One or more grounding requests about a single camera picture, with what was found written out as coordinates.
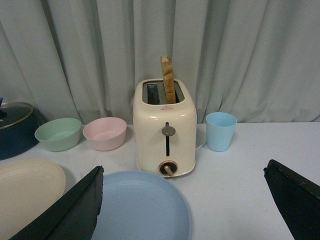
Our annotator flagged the glass pot lid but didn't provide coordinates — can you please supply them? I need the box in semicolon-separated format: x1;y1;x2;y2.
0;97;35;130

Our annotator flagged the bread slice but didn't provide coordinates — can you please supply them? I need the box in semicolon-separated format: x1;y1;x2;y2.
160;55;176;104

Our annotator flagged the blue plastic plate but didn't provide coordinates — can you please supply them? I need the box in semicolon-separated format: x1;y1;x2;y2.
92;171;192;240

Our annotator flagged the dark blue saucepan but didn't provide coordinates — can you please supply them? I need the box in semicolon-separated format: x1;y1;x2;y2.
0;106;47;160

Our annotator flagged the cream toaster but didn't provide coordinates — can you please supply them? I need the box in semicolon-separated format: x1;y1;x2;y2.
132;78;197;178

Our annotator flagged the green plastic bowl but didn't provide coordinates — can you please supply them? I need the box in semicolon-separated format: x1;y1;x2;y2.
34;117;82;152

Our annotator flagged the pink plastic bowl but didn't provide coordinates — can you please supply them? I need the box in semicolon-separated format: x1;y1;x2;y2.
82;117;127;151

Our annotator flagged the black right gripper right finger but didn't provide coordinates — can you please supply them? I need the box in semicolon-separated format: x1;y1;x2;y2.
263;159;320;240

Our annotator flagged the grey curtain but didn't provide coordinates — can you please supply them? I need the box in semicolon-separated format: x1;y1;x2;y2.
0;0;320;123

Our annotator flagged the cream plastic plate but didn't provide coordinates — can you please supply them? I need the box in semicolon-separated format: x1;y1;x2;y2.
0;159;66;240

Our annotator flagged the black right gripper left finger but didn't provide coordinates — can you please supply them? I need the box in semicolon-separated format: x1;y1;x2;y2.
11;166;104;240

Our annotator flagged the light blue cup right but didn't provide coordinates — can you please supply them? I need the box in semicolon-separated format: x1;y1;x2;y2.
205;112;238;152

